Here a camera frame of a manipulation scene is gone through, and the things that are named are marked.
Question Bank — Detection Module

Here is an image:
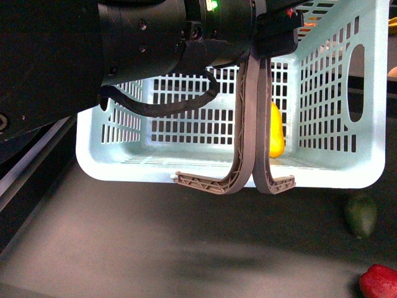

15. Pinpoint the red fruit lower shelf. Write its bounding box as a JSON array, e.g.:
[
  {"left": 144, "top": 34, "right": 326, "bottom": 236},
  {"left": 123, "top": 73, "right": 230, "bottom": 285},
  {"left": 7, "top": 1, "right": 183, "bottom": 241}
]
[{"left": 359, "top": 264, "right": 396, "bottom": 297}]

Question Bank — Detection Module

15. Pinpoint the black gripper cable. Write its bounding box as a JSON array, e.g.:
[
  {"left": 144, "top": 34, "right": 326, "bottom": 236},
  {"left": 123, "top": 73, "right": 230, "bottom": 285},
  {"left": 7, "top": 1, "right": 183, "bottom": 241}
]
[{"left": 97, "top": 68, "right": 220, "bottom": 117}]

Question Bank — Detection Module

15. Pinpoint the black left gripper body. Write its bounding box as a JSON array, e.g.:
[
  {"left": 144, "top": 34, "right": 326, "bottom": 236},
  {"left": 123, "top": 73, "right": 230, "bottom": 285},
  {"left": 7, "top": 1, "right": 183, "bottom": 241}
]
[{"left": 98, "top": 1, "right": 304, "bottom": 85}]

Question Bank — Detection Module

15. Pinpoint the green avocado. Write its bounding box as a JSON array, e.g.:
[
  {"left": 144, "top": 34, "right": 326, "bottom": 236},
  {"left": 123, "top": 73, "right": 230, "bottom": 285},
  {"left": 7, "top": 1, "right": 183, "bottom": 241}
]
[{"left": 344, "top": 194, "right": 378, "bottom": 238}]

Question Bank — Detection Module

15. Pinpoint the light blue plastic basket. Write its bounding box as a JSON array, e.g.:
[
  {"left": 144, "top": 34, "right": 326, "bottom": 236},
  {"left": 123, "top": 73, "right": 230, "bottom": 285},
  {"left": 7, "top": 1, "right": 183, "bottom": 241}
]
[{"left": 76, "top": 1, "right": 389, "bottom": 188}]

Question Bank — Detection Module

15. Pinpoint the grey basket handle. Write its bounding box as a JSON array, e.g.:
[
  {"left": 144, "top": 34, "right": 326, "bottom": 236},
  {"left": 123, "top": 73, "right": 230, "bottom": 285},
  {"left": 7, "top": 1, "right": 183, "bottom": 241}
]
[
  {"left": 174, "top": 55, "right": 260, "bottom": 195},
  {"left": 252, "top": 59, "right": 295, "bottom": 194}
]

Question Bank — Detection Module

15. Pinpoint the yellow mango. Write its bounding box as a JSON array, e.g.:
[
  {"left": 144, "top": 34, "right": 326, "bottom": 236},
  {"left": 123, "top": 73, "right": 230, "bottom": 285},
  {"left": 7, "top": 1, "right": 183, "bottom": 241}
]
[{"left": 269, "top": 101, "right": 285, "bottom": 158}]

